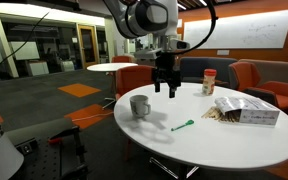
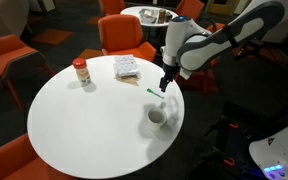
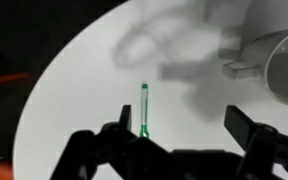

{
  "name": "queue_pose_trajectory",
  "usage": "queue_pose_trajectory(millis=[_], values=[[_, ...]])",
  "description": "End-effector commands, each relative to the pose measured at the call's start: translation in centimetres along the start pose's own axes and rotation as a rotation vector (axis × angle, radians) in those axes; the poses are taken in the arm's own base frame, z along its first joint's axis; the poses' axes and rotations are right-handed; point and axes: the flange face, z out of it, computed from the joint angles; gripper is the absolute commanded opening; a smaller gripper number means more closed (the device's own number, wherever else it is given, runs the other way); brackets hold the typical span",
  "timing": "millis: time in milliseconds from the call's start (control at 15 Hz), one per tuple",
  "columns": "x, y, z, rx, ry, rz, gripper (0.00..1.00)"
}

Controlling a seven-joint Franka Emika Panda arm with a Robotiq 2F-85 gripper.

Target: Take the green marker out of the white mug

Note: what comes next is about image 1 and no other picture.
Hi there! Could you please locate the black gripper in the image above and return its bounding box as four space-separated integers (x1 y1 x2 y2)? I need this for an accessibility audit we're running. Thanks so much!
151 52 182 99

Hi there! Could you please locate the white ceramic mug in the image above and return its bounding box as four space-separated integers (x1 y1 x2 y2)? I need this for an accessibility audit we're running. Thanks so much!
129 94 152 118

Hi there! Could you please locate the orange armchair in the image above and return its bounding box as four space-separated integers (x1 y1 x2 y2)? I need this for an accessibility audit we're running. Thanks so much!
111 55 134 64
114 65 157 101
228 61 288 111

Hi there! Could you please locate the dark blue sofa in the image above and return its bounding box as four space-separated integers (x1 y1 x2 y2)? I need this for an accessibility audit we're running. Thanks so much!
179 56 238 85

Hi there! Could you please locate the red-lidded creamer jar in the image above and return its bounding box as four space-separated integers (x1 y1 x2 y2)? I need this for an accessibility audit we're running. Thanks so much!
201 68 218 96

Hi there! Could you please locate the wooden stir stick bundle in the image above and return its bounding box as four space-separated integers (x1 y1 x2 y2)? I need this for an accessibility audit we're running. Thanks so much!
201 105 242 123

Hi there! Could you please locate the small round white table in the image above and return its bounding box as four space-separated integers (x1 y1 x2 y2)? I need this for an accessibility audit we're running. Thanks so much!
86 62 139 73

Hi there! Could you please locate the metal table base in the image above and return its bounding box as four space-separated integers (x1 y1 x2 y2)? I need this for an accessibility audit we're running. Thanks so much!
148 156 200 180

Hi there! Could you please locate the wooden door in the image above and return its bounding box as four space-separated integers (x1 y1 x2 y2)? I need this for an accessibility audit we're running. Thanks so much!
77 24 100 69

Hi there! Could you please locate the white stir stick box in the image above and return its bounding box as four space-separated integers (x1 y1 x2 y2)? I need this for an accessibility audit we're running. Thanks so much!
214 96 281 127

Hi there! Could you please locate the white low cabinet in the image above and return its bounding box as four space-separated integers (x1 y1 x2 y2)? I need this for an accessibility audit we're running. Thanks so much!
27 60 50 77

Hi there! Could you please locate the black robot mounting stand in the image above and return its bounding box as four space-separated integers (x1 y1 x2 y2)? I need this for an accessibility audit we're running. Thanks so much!
5 118 88 180

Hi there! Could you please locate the white panel board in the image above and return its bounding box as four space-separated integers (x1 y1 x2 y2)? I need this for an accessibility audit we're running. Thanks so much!
8 41 41 61

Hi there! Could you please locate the grey power box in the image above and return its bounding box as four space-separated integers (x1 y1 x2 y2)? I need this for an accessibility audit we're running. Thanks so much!
20 143 38 155

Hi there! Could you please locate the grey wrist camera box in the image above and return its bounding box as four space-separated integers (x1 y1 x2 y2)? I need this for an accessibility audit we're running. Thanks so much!
166 38 191 52

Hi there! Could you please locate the white floor cable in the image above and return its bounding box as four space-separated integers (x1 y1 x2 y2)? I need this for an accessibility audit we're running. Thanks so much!
71 110 115 122

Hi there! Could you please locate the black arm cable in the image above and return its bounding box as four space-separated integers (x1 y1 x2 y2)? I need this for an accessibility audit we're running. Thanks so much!
173 0 218 56

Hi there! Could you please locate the large wall whiteboard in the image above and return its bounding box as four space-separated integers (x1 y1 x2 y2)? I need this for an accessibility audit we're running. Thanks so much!
183 9 288 50

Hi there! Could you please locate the orange-handled black clamp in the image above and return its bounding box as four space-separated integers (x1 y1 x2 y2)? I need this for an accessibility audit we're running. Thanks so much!
47 125 87 168

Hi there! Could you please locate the thin black hanging cable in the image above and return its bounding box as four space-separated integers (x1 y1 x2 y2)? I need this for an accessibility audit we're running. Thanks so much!
0 11 50 81

